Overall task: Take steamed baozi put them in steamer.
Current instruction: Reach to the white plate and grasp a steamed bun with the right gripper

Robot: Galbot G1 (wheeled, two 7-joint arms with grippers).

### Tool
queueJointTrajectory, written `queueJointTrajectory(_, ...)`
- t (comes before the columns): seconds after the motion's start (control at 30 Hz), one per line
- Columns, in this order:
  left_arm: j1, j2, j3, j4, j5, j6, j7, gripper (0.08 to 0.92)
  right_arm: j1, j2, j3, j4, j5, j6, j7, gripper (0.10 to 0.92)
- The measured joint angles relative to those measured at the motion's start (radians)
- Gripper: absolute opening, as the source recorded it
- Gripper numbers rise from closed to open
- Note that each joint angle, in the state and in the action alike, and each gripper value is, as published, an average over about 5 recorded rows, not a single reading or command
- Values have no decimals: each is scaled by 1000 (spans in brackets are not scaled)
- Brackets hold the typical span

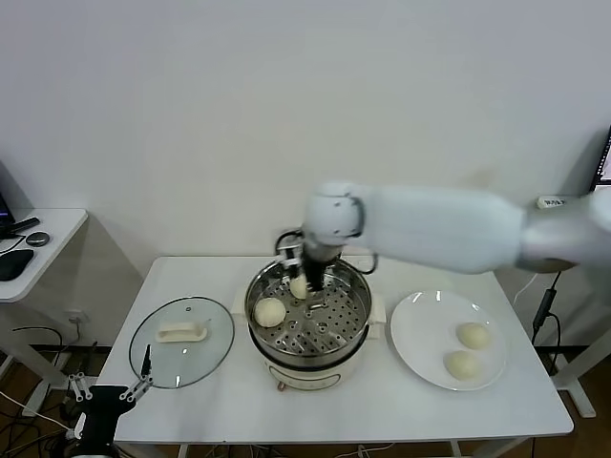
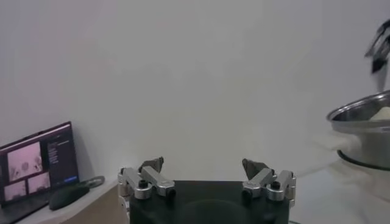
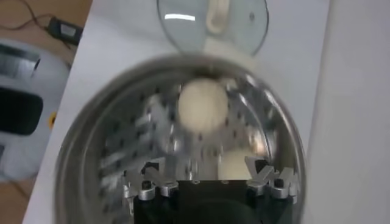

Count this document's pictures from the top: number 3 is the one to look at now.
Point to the stainless steel steamer basket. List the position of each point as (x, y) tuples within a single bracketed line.
[(128, 128)]

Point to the white steamed baozi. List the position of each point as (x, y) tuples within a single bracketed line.
[(202, 105), (233, 167)]

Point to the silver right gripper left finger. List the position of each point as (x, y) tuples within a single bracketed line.
[(161, 185)]

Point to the black power adapter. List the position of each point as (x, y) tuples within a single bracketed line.
[(65, 30)]

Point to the glass pot lid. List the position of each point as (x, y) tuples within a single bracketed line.
[(189, 30)]

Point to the white and black appliance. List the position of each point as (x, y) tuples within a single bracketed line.
[(27, 76)]

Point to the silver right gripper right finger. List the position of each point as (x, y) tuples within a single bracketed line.
[(262, 179)]

